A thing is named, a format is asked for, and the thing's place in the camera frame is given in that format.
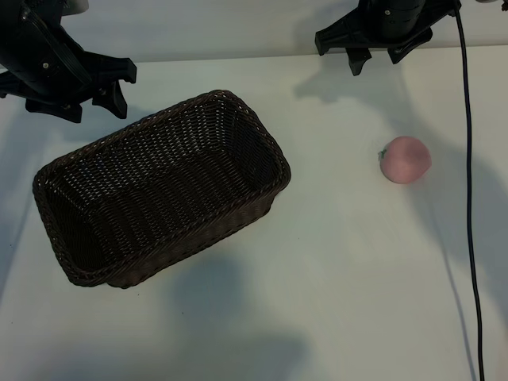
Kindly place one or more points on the dark brown woven basket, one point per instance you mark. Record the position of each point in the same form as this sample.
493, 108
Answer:
158, 190

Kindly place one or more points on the pink peach with green leaf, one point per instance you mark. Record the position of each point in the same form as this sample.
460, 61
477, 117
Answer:
406, 158

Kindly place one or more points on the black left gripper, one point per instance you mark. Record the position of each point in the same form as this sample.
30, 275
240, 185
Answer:
37, 51

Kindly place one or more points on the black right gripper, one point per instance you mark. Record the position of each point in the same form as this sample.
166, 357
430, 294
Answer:
391, 21

